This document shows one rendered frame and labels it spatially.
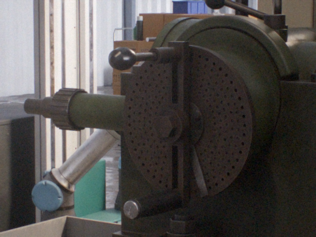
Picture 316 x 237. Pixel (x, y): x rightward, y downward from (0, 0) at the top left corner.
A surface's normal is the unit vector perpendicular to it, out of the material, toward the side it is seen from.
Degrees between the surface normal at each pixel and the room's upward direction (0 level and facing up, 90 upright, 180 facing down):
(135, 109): 90
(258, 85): 65
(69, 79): 90
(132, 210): 90
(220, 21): 90
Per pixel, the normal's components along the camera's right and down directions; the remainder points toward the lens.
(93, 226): -0.58, 0.09
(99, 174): 0.84, 0.06
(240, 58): 0.22, -0.71
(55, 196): -0.23, 0.20
